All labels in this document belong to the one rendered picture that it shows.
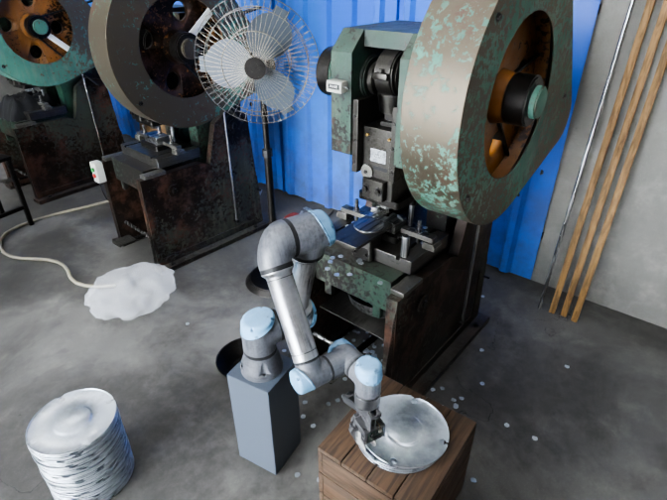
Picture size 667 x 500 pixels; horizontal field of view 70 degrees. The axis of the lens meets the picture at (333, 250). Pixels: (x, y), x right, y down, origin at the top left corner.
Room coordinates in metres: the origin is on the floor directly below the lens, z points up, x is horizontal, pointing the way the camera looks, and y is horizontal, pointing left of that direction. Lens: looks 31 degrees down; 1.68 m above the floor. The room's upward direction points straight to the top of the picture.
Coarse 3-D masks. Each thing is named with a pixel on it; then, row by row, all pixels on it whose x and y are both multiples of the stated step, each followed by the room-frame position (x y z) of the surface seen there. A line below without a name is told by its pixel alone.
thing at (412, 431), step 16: (384, 400) 1.17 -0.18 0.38; (400, 400) 1.17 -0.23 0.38; (416, 400) 1.17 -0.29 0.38; (384, 416) 1.10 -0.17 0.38; (400, 416) 1.10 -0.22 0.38; (416, 416) 1.10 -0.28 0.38; (432, 416) 1.10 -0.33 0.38; (400, 432) 1.03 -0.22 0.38; (416, 432) 1.03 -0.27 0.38; (432, 432) 1.04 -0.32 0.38; (448, 432) 1.04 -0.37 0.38; (368, 448) 0.97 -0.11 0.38; (384, 448) 0.97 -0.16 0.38; (400, 448) 0.97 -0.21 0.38; (416, 448) 0.97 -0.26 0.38; (432, 448) 0.97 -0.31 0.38; (400, 464) 0.92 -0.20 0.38; (416, 464) 0.92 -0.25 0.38
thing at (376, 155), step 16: (368, 128) 1.78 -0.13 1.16; (384, 128) 1.76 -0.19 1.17; (368, 144) 1.78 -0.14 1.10; (384, 144) 1.73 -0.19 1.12; (368, 160) 1.78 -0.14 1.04; (384, 160) 1.73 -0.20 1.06; (368, 176) 1.76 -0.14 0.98; (384, 176) 1.73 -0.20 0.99; (368, 192) 1.74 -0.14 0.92; (384, 192) 1.71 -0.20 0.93; (400, 192) 1.75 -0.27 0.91
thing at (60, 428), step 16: (80, 400) 1.24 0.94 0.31; (96, 400) 1.24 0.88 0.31; (48, 416) 1.17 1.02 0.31; (64, 416) 1.16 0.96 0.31; (80, 416) 1.16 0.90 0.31; (96, 416) 1.17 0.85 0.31; (112, 416) 1.17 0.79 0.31; (32, 432) 1.10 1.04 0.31; (48, 432) 1.10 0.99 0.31; (64, 432) 1.09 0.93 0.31; (80, 432) 1.10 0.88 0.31; (96, 432) 1.10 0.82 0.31; (32, 448) 1.03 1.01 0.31; (48, 448) 1.03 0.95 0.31; (64, 448) 1.03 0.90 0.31; (80, 448) 1.03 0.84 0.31
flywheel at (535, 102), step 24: (528, 24) 1.68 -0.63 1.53; (528, 48) 1.71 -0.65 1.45; (552, 48) 1.76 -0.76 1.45; (504, 72) 1.53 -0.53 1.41; (528, 72) 1.74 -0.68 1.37; (504, 96) 1.48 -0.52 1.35; (528, 96) 1.44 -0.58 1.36; (504, 120) 1.49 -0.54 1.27; (528, 120) 1.48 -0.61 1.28; (504, 168) 1.63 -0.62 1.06
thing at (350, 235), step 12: (348, 228) 1.70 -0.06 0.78; (360, 228) 1.69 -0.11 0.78; (372, 228) 1.69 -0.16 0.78; (384, 228) 1.70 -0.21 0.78; (336, 240) 1.60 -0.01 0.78; (348, 240) 1.60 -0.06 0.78; (360, 240) 1.60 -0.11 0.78; (372, 240) 1.66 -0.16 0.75; (360, 252) 1.68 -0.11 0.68; (372, 252) 1.66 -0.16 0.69
